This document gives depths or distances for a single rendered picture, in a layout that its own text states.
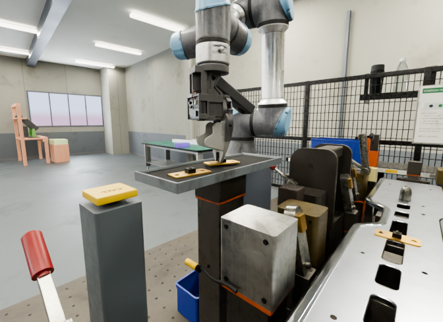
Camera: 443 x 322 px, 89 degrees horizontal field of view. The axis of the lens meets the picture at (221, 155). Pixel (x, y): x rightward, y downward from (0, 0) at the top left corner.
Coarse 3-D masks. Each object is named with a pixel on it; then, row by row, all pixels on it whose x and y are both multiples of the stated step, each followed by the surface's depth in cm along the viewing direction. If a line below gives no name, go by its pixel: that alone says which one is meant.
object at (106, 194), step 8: (112, 184) 38; (120, 184) 38; (88, 192) 34; (96, 192) 34; (104, 192) 34; (112, 192) 34; (120, 192) 34; (128, 192) 34; (136, 192) 35; (88, 200) 33; (96, 200) 31; (104, 200) 32; (112, 200) 32; (120, 200) 33
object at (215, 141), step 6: (216, 126) 50; (222, 126) 51; (216, 132) 50; (222, 132) 51; (210, 138) 50; (216, 138) 50; (222, 138) 51; (204, 144) 49; (210, 144) 50; (216, 144) 51; (222, 144) 51; (228, 144) 51; (222, 150) 51; (222, 156) 52
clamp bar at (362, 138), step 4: (360, 136) 93; (364, 136) 92; (368, 136) 92; (372, 136) 91; (360, 140) 93; (364, 140) 92; (360, 144) 93; (364, 144) 92; (360, 148) 94; (364, 148) 93; (360, 152) 94; (364, 152) 93; (364, 156) 93; (368, 156) 95; (364, 160) 93; (368, 160) 95; (364, 164) 93; (368, 164) 95; (368, 168) 95
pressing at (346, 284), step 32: (384, 192) 86; (416, 192) 86; (384, 224) 59; (416, 224) 59; (352, 256) 45; (416, 256) 45; (320, 288) 36; (352, 288) 36; (384, 288) 36; (416, 288) 36; (288, 320) 30; (320, 320) 30; (352, 320) 30; (416, 320) 30
